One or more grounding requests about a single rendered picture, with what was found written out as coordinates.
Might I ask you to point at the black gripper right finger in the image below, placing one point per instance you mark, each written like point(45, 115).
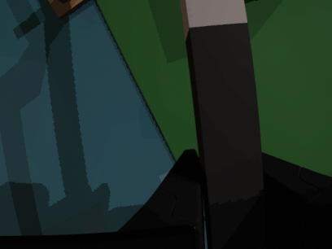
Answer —
point(297, 206)

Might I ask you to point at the green flat mat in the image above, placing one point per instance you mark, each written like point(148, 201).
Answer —
point(291, 42)

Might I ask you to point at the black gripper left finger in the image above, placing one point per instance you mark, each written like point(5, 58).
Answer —
point(172, 218)

